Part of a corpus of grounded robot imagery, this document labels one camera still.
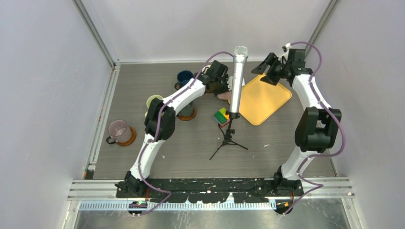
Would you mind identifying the black microphone tripod stand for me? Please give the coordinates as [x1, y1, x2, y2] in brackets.
[209, 111, 248, 160]

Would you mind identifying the aluminium front rail frame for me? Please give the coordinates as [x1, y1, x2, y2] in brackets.
[67, 177, 355, 212]

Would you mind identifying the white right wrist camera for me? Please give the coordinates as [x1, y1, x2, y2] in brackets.
[278, 43, 292, 63]

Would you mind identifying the pink cream mug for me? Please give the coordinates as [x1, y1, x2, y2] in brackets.
[216, 81, 232, 101]

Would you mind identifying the dark green mug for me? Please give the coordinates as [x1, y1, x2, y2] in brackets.
[178, 101, 194, 117]

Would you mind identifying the colourful toy brick block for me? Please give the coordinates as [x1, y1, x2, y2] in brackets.
[213, 107, 230, 128]

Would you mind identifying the brown wooden coaster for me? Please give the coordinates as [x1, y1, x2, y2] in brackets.
[117, 126, 137, 146]
[177, 108, 197, 121]

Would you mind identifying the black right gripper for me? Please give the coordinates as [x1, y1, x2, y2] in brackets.
[252, 53, 290, 86]

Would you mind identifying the light green mug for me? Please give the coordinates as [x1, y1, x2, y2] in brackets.
[145, 94, 163, 118]

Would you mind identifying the yellow tray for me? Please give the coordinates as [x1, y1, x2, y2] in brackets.
[239, 74, 292, 126]

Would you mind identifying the mauve purple mug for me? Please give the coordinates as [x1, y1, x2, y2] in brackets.
[106, 120, 132, 145]

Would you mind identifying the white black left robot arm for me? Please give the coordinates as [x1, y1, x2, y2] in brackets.
[115, 55, 247, 198]

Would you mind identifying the dark blue mug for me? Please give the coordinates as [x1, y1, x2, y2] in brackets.
[174, 70, 193, 90]

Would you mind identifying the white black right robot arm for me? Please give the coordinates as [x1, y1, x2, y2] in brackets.
[251, 45, 342, 196]

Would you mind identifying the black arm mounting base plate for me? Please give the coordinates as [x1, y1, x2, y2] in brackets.
[115, 178, 303, 203]

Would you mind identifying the cream yellow mug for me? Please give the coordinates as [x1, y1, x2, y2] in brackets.
[202, 65, 211, 73]

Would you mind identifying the silver microphone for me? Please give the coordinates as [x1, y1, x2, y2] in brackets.
[229, 46, 248, 119]

